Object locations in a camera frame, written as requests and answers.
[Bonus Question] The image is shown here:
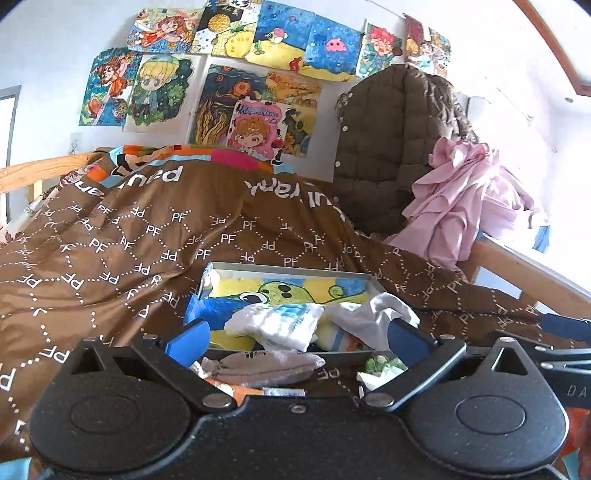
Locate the red hair girl painting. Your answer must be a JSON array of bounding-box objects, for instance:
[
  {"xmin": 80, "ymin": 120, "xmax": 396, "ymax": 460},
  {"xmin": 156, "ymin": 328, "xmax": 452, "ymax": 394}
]
[{"xmin": 78, "ymin": 48, "xmax": 142, "ymax": 127}]

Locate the dark blue starry painting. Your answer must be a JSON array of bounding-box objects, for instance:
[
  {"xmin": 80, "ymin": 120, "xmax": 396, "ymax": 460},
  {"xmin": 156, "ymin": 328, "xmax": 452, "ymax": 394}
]
[{"xmin": 189, "ymin": 64, "xmax": 322, "ymax": 162}]

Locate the pineapple yellow painting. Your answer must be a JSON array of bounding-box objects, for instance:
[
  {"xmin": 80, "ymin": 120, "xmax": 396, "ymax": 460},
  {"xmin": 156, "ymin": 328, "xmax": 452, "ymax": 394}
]
[{"xmin": 189, "ymin": 0, "xmax": 262, "ymax": 59}]

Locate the yellow beach fish painting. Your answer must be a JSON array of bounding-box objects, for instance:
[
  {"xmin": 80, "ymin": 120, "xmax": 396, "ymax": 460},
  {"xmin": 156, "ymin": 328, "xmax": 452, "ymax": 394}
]
[{"xmin": 245, "ymin": 1, "xmax": 315, "ymax": 72}]

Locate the wooden bed frame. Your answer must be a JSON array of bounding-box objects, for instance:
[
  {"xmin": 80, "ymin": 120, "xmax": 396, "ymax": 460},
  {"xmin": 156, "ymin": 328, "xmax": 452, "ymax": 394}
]
[{"xmin": 1, "ymin": 153, "xmax": 590, "ymax": 319}]

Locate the pink anime girl painting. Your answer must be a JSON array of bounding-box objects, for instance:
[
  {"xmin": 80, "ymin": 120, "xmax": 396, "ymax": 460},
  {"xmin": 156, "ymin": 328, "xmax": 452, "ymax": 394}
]
[{"xmin": 226, "ymin": 98, "xmax": 290, "ymax": 163}]

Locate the grey plush sock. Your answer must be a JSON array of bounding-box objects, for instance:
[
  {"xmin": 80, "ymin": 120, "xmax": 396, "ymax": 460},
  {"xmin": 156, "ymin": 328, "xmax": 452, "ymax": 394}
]
[{"xmin": 194, "ymin": 350, "xmax": 325, "ymax": 388}]

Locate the flying girl painting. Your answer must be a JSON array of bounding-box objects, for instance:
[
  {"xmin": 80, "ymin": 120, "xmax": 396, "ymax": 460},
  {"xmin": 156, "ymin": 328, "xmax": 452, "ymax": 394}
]
[{"xmin": 126, "ymin": 8, "xmax": 204, "ymax": 54}]

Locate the blue jellyfish painting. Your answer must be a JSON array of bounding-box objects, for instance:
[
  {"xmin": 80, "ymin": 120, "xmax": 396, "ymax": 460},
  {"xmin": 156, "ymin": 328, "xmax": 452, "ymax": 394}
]
[{"xmin": 298, "ymin": 15, "xmax": 363, "ymax": 82}]

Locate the grey white cloth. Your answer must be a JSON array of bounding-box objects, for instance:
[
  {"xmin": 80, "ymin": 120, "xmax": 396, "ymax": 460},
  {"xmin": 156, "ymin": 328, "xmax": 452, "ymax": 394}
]
[{"xmin": 322, "ymin": 293, "xmax": 421, "ymax": 351}]

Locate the colourful orange bedsheet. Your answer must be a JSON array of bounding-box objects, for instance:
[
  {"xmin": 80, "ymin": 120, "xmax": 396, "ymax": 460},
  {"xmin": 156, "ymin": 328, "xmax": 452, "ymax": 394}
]
[{"xmin": 86, "ymin": 145, "xmax": 294, "ymax": 188}]

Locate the grey box with frog drawing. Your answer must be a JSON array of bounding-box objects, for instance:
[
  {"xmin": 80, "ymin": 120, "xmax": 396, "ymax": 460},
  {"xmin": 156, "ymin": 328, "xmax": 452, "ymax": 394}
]
[{"xmin": 183, "ymin": 262, "xmax": 384, "ymax": 351}]

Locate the white blue cloth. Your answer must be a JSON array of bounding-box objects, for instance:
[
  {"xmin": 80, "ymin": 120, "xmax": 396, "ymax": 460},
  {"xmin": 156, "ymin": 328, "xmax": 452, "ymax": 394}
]
[{"xmin": 224, "ymin": 303, "xmax": 325, "ymax": 352}]

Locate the pink cloth garment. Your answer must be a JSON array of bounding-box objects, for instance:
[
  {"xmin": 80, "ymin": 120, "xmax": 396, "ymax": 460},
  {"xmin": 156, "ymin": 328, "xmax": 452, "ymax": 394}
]
[{"xmin": 385, "ymin": 138, "xmax": 548, "ymax": 270}]

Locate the brown quilted jacket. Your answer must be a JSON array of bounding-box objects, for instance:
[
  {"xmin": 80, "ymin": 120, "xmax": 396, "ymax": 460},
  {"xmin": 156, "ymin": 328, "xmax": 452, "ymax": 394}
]
[{"xmin": 332, "ymin": 64, "xmax": 479, "ymax": 238}]

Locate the blond boy anime painting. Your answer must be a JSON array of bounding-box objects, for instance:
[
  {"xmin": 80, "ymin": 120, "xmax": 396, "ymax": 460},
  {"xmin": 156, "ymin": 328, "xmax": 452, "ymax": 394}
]
[{"xmin": 123, "ymin": 54, "xmax": 200, "ymax": 135}]

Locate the brown PF patterned blanket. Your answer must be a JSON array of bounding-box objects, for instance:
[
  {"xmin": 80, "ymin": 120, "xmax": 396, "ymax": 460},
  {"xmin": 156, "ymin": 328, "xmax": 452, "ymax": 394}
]
[{"xmin": 1, "ymin": 158, "xmax": 570, "ymax": 461}]

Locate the green bead glass bottle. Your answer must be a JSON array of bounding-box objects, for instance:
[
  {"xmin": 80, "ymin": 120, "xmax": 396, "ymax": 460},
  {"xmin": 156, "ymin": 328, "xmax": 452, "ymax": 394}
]
[{"xmin": 356, "ymin": 355, "xmax": 408, "ymax": 392}]

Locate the orange white medicine box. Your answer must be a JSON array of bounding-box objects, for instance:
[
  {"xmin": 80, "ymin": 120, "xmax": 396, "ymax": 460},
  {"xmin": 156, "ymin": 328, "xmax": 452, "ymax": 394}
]
[{"xmin": 206, "ymin": 379, "xmax": 307, "ymax": 402}]

